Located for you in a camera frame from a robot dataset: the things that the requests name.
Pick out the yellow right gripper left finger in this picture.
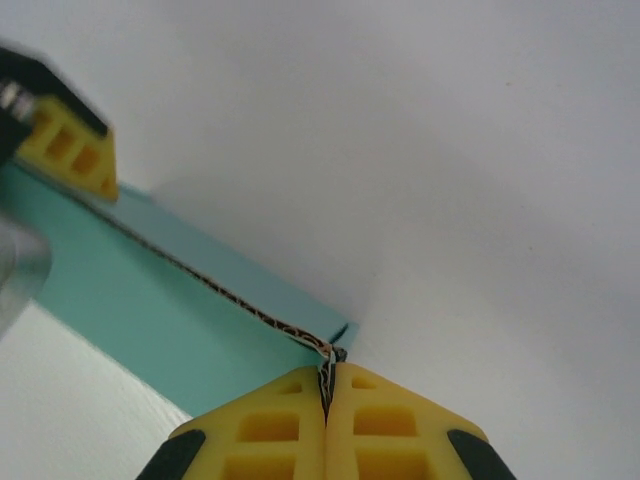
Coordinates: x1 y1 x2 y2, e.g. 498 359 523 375
134 364 330 480

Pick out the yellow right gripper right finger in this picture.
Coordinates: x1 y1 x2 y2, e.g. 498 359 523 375
324 361 519 480

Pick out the teal green cloth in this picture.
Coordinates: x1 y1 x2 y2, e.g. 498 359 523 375
0 164 361 420

